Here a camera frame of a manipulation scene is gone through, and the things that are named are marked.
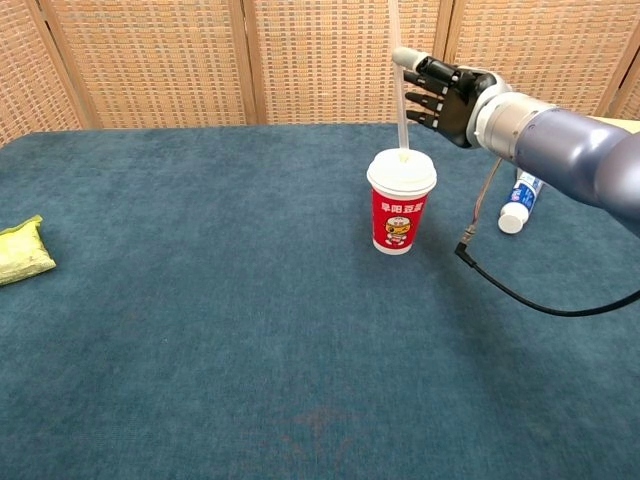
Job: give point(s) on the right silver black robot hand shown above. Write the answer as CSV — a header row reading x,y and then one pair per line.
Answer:
x,y
460,105

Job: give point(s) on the transparent drinking straw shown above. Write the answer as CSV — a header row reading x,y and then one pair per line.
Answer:
x,y
401,115

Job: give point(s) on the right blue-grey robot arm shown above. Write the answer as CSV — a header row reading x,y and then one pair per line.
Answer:
x,y
565,145

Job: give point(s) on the red cup with white lid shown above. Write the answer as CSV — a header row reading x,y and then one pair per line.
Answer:
x,y
397,215

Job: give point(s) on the blue white toothpaste tube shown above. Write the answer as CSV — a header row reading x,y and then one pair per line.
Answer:
x,y
517,205

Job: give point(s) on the beige paper folder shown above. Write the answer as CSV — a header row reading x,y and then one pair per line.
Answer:
x,y
620,125

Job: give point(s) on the woven bamboo folding screen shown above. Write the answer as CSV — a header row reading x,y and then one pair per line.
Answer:
x,y
150,60

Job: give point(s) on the blue felt table cover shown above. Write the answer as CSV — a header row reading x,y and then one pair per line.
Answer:
x,y
225,325

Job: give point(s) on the green snack packet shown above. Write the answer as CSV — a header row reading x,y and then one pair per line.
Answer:
x,y
22,252

